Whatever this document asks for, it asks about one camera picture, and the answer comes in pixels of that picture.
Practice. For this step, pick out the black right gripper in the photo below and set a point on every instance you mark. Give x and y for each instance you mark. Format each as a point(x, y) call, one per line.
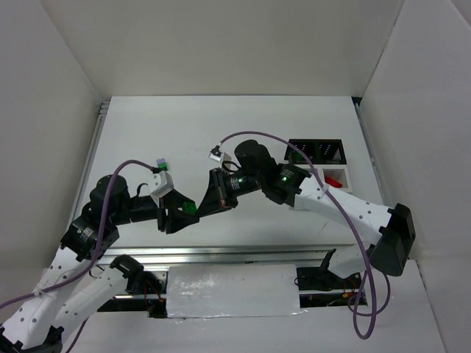
point(221, 187)

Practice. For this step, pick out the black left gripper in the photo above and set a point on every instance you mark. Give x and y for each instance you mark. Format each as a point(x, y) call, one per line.
point(162, 215)

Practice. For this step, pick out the green square lego brick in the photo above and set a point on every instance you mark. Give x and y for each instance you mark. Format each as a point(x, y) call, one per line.
point(189, 208)

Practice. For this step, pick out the green curved lego brick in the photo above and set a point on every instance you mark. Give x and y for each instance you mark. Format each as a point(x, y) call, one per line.
point(297, 158)

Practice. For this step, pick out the red curved lego brick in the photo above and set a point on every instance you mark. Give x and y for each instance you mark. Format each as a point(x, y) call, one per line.
point(334, 183)

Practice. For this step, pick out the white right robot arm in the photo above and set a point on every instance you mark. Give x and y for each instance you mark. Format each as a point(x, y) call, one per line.
point(386, 233)

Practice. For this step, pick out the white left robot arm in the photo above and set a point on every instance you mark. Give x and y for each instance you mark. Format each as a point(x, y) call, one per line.
point(49, 315)

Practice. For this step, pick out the white taped cover panel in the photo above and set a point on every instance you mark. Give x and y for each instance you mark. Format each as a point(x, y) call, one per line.
point(232, 291)

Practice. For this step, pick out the black slotted container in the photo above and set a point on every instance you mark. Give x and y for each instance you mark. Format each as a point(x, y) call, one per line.
point(322, 151)

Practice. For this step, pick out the white slotted container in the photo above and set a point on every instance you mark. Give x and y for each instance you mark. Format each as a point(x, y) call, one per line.
point(337, 176)

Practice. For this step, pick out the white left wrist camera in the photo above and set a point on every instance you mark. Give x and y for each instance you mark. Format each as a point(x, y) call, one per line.
point(160, 184)

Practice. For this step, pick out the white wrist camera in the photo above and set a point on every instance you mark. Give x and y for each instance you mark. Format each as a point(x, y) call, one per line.
point(160, 184)
point(219, 156)

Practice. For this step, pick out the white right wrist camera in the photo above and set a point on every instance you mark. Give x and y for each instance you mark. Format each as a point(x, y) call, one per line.
point(219, 156)

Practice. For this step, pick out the aluminium front rail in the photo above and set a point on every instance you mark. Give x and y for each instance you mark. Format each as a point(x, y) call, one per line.
point(169, 256)

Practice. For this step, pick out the aluminium rail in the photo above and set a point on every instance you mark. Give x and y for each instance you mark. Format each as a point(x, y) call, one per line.
point(169, 256)
point(100, 120)

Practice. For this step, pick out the aluminium left side rail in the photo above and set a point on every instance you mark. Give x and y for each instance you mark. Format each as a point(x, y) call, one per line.
point(100, 120)

